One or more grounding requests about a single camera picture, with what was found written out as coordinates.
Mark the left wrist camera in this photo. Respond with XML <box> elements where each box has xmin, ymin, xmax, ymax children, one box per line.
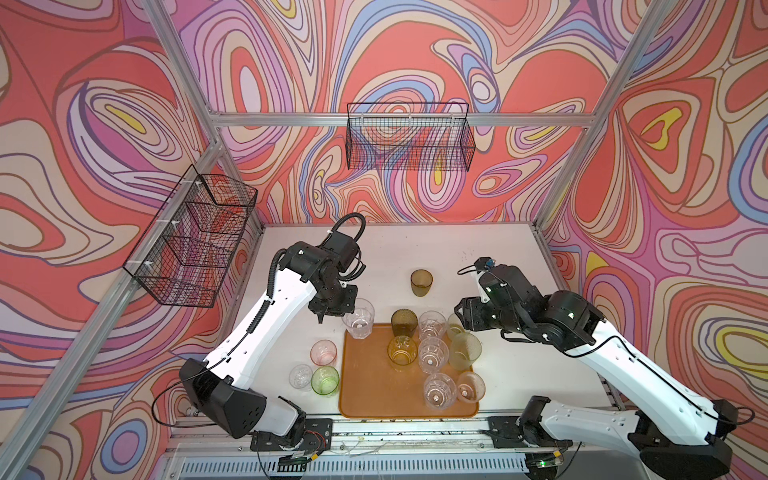
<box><xmin>321</xmin><ymin>231</ymin><xmax>366</xmax><ymax>282</ymax></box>

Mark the small clear glass left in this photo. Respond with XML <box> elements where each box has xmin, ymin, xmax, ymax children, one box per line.
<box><xmin>288</xmin><ymin>364</ymin><xmax>314</xmax><ymax>390</ymax></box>

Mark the yellow glass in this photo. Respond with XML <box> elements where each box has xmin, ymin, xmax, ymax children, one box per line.
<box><xmin>387</xmin><ymin>335</ymin><xmax>418</xmax><ymax>370</ymax></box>

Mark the pink glass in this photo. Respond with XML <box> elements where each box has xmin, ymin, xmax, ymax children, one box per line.
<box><xmin>310</xmin><ymin>339</ymin><xmax>338</xmax><ymax>367</ymax></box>
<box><xmin>456</xmin><ymin>371</ymin><xmax>486</xmax><ymax>404</ymax></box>

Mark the tall pale green glass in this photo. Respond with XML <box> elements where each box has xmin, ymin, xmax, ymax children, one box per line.
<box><xmin>448</xmin><ymin>332</ymin><xmax>482</xmax><ymax>371</ymax></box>

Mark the black wire basket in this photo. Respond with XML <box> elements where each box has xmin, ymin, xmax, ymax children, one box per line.
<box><xmin>345</xmin><ymin>100</ymin><xmax>476</xmax><ymax>172</ymax></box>
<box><xmin>123</xmin><ymin>166</ymin><xmax>258</xmax><ymax>308</ymax></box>

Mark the dark olive glass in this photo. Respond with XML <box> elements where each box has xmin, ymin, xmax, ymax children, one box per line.
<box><xmin>391</xmin><ymin>309</ymin><xmax>418</xmax><ymax>337</ymax></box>

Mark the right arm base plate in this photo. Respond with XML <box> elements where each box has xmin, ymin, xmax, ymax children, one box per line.
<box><xmin>483</xmin><ymin>416</ymin><xmax>573</xmax><ymax>450</ymax></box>

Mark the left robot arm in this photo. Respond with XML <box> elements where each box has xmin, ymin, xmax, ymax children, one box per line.
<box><xmin>179</xmin><ymin>232</ymin><xmax>360</xmax><ymax>442</ymax></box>

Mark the brown plastic tray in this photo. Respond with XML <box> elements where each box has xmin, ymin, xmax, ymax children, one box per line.
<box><xmin>339</xmin><ymin>324</ymin><xmax>479</xmax><ymax>420</ymax></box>

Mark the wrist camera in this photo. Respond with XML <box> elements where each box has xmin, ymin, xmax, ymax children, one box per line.
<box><xmin>321</xmin><ymin>231</ymin><xmax>366</xmax><ymax>282</ymax></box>
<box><xmin>474</xmin><ymin>257</ymin><xmax>534</xmax><ymax>308</ymax></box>

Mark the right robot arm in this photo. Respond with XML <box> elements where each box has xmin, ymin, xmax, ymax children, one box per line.
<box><xmin>454</xmin><ymin>291</ymin><xmax>738</xmax><ymax>479</ymax></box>

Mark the back black wire basket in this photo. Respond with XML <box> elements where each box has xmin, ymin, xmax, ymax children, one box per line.
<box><xmin>345</xmin><ymin>100</ymin><xmax>476</xmax><ymax>172</ymax></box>

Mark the bright green glass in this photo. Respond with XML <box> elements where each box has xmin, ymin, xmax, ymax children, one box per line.
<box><xmin>311</xmin><ymin>365</ymin><xmax>340</xmax><ymax>396</ymax></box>

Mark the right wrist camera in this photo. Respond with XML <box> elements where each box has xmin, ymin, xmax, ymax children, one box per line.
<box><xmin>474</xmin><ymin>257</ymin><xmax>534</xmax><ymax>308</ymax></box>

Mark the small pale green glass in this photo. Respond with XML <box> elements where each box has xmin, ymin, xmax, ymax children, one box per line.
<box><xmin>446</xmin><ymin>313</ymin><xmax>465</xmax><ymax>340</ymax></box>

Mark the brown glass back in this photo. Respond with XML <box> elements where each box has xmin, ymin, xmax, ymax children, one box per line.
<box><xmin>410</xmin><ymin>269</ymin><xmax>434</xmax><ymax>297</ymax></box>

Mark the left black wire basket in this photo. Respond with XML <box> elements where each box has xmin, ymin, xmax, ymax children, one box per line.
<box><xmin>123</xmin><ymin>166</ymin><xmax>258</xmax><ymax>308</ymax></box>

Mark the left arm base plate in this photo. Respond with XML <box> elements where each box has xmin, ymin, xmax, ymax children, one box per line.
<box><xmin>250</xmin><ymin>417</ymin><xmax>334</xmax><ymax>454</ymax></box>

